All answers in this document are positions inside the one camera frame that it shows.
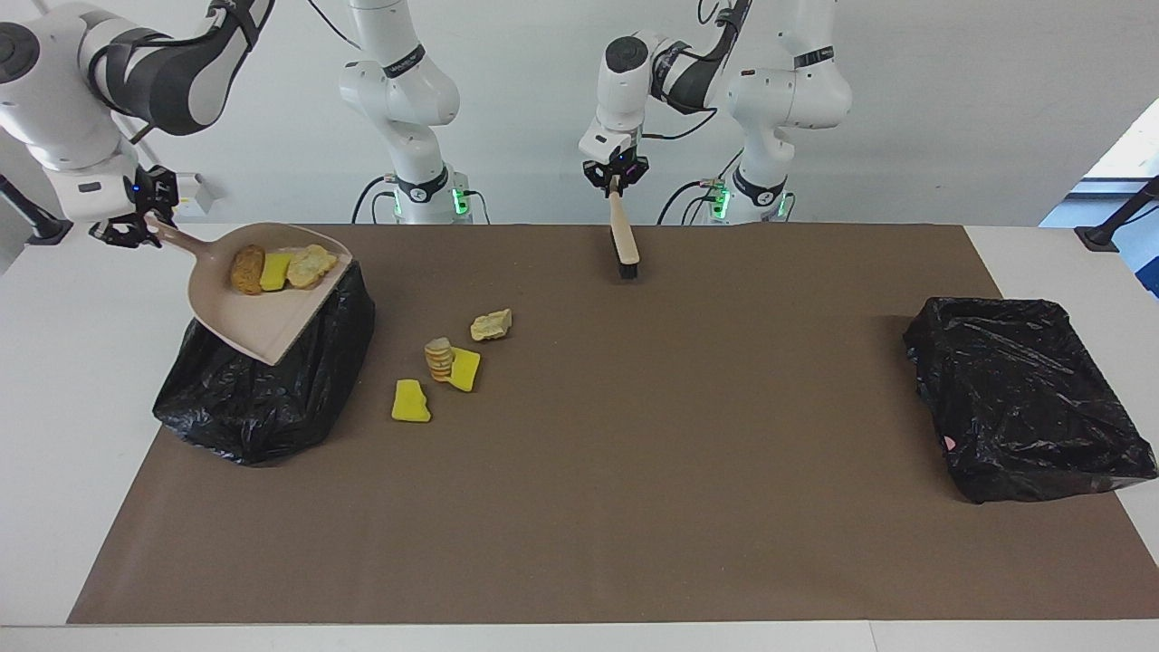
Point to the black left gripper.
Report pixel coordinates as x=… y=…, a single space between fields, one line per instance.
x=616 y=167

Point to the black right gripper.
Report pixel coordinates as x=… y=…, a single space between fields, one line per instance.
x=154 y=192

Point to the beige hand brush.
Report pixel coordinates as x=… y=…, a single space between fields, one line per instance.
x=623 y=235

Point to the brown potato shaped piece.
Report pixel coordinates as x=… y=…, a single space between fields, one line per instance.
x=246 y=270

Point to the yellow sponge piece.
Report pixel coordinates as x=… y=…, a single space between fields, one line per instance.
x=410 y=403
x=466 y=369
x=275 y=272

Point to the beige plastic dustpan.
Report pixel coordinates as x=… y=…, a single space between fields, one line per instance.
x=258 y=317

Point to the pale foam piece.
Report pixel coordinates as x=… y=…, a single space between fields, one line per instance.
x=492 y=325
x=311 y=267

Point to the striped round foam piece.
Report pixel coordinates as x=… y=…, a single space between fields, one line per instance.
x=438 y=359

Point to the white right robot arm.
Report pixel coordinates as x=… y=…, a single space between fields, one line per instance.
x=54 y=81

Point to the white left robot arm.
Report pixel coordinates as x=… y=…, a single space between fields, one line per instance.
x=788 y=91

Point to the black bag lined bin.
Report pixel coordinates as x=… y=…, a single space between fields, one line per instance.
x=263 y=407

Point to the black bag bin pink spot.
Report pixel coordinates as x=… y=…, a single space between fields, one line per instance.
x=1023 y=398

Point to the black clamp stand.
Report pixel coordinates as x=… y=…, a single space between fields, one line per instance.
x=50 y=234
x=1100 y=240

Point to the brown table mat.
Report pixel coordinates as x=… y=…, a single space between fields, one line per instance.
x=579 y=561

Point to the white wall socket box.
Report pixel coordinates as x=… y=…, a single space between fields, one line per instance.
x=197 y=195

